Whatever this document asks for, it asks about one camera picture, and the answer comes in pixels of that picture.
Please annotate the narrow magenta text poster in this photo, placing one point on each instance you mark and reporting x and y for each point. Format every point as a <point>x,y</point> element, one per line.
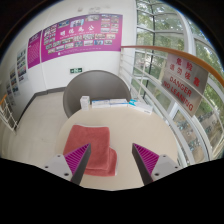
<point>34,49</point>

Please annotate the pink towel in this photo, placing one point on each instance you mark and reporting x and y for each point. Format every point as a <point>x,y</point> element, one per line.
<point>96,140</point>

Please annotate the red-lettered warning sign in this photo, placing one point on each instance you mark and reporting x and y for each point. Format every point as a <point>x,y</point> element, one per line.
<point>185,83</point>

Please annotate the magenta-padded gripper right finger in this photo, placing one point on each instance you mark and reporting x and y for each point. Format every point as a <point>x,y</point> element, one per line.
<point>147,158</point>

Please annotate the small upright white box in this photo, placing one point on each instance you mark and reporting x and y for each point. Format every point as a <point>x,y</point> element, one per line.
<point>85,102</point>

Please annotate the white netted stair railing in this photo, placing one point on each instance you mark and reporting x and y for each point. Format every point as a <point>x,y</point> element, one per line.
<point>7,115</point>

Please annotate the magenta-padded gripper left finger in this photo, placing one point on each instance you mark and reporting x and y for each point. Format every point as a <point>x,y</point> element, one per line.
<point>77,157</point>

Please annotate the long flat white box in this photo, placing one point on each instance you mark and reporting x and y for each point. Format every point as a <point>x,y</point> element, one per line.
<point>119,102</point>
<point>100,104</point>

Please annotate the white photo wall poster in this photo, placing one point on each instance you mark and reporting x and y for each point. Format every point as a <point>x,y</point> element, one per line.
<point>22,65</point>
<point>8,89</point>
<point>12,81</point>

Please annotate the blue and white flat box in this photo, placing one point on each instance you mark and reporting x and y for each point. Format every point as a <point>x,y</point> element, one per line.
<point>140,106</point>

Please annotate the green exit sign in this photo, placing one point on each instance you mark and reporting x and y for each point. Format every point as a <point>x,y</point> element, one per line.
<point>76,70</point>

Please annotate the grey tub chair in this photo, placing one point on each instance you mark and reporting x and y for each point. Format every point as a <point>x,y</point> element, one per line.
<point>96,83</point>

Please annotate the large magenta photo poster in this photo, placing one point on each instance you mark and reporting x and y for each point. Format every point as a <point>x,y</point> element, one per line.
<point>81,37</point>

